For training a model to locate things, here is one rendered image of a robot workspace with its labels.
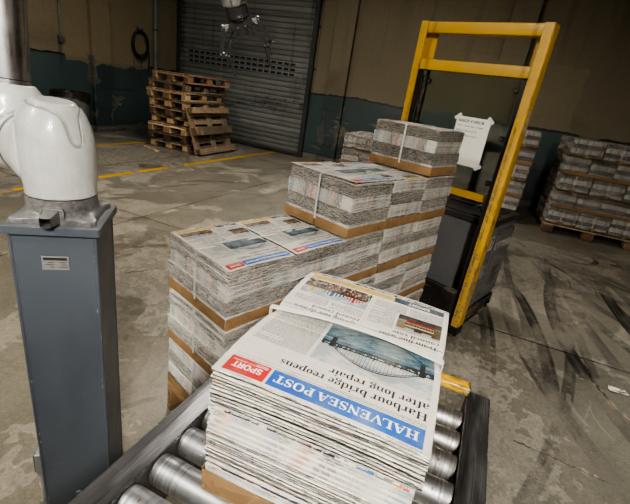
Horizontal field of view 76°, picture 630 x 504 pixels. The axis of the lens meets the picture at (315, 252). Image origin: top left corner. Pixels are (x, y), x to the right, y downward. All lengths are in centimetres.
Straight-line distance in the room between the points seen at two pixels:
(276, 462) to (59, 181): 79
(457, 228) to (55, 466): 237
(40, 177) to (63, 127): 12
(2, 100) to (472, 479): 128
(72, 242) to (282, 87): 814
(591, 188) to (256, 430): 619
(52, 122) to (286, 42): 817
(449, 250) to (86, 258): 226
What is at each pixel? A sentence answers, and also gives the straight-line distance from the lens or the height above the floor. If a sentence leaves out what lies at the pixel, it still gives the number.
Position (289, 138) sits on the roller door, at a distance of 898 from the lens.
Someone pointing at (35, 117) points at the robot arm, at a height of 124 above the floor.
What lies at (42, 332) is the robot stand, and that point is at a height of 71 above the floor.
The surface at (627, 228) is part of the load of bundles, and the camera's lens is 674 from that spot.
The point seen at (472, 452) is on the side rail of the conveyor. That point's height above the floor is 80.
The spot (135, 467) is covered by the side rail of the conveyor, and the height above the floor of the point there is 80.
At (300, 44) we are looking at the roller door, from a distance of 895.
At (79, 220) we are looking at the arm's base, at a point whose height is 102.
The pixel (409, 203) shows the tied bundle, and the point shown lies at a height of 95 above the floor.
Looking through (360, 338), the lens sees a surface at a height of 103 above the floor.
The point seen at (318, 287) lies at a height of 103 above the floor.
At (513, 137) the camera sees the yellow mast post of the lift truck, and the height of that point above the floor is 130.
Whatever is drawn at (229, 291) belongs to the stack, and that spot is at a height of 75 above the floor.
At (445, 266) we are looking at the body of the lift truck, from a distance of 289.
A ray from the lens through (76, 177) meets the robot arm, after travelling 110.
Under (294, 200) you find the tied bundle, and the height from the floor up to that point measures 91.
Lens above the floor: 138
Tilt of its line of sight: 22 degrees down
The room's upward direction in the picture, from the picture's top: 9 degrees clockwise
